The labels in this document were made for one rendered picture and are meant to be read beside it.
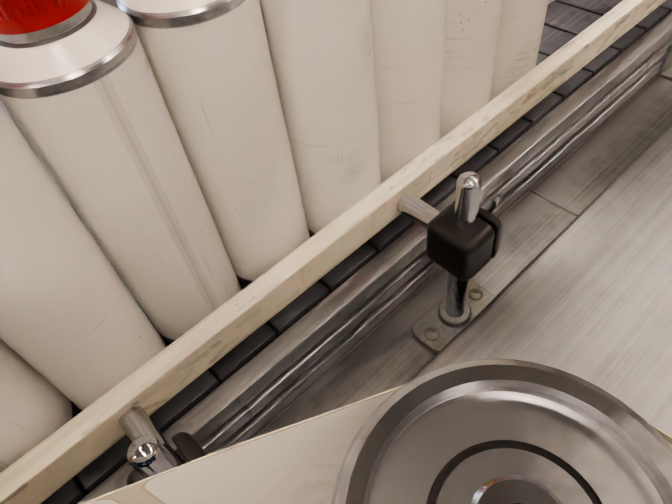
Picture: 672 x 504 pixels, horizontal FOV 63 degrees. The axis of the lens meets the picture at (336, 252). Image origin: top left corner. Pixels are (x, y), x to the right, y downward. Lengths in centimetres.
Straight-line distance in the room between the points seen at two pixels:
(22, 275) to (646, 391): 26
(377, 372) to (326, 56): 18
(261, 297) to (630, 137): 33
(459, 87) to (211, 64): 17
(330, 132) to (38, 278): 14
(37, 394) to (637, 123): 46
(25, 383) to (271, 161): 14
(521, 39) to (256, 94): 20
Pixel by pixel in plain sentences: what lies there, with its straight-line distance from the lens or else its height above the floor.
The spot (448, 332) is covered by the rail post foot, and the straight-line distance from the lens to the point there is 34.
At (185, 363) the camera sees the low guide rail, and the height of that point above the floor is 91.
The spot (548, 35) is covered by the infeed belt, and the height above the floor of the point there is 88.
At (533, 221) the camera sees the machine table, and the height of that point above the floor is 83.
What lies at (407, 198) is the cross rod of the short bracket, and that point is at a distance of 30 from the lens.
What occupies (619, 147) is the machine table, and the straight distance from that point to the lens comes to 48.
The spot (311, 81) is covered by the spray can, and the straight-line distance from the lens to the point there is 25.
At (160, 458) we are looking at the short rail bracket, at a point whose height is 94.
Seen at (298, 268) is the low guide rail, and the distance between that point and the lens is 27.
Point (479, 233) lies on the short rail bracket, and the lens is 28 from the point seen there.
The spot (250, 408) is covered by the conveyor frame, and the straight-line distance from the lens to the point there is 30.
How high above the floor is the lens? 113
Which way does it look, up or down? 50 degrees down
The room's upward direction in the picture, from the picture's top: 9 degrees counter-clockwise
